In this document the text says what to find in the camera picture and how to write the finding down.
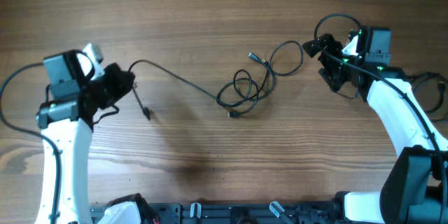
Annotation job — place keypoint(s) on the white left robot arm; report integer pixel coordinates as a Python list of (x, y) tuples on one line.
[(80, 87)]

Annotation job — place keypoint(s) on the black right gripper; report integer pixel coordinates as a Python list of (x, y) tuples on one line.
[(334, 63)]

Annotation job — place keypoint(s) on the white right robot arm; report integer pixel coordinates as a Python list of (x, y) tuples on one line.
[(416, 188)]

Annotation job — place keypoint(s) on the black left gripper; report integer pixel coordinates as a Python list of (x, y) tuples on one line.
[(114, 74)]

